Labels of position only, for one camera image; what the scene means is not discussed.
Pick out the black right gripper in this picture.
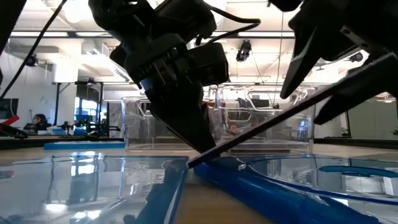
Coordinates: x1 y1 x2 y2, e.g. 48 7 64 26
269 0 398 125

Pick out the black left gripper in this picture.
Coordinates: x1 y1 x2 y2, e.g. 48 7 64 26
109 32 206 152

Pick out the clear plastic bin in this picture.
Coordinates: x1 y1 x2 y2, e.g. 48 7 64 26
121 88 220 151
216 85 315 154

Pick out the black jewel case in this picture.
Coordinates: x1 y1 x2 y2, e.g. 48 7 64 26
187 83 343 169

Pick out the blue jewel case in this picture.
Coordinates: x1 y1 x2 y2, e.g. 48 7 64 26
43 141 126 151
192 154 398 224
0 155 190 224

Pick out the person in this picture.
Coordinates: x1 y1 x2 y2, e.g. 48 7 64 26
23 113 52 131

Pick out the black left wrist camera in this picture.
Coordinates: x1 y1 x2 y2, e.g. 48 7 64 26
189 42 230 87

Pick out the black metal table frame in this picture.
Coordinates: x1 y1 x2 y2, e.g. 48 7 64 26
0 135 398 149

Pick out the black background workstation frame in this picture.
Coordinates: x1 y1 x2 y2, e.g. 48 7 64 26
51 81 105 138

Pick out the black overhead camera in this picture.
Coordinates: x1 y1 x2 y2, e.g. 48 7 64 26
235 39 252 62

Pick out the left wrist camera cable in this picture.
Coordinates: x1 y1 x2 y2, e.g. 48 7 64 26
195 4 262 46

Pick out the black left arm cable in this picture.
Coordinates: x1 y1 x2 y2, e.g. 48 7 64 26
0 0 68 101

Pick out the dark wall monitor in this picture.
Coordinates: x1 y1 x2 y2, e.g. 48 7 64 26
0 98 19 121

